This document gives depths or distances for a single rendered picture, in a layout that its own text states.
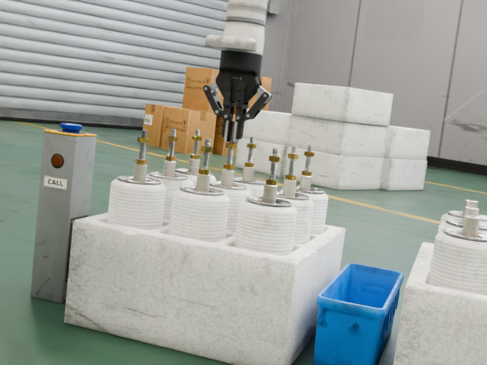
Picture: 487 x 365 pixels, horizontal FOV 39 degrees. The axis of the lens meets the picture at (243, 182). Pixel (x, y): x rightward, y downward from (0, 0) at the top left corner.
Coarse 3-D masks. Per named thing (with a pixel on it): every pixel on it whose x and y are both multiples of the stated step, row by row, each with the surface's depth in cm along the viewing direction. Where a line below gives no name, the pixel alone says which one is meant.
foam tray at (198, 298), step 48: (96, 240) 115; (144, 240) 112; (192, 240) 111; (336, 240) 133; (96, 288) 116; (144, 288) 113; (192, 288) 110; (240, 288) 108; (288, 288) 105; (144, 336) 114; (192, 336) 111; (240, 336) 108; (288, 336) 107
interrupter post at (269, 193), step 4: (264, 188) 112; (268, 188) 112; (272, 188) 112; (276, 188) 112; (264, 192) 112; (268, 192) 112; (272, 192) 112; (276, 192) 112; (264, 196) 112; (268, 196) 112; (272, 196) 112; (264, 200) 112; (268, 200) 112; (272, 200) 112
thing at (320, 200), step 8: (296, 192) 132; (312, 200) 131; (320, 200) 132; (320, 208) 132; (312, 216) 132; (320, 216) 133; (312, 224) 132; (320, 224) 133; (312, 232) 132; (320, 232) 133
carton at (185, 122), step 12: (168, 108) 493; (180, 108) 497; (168, 120) 493; (180, 120) 482; (192, 120) 477; (204, 120) 483; (168, 132) 493; (180, 132) 481; (192, 132) 478; (204, 132) 485; (168, 144) 492; (180, 144) 481; (192, 144) 480
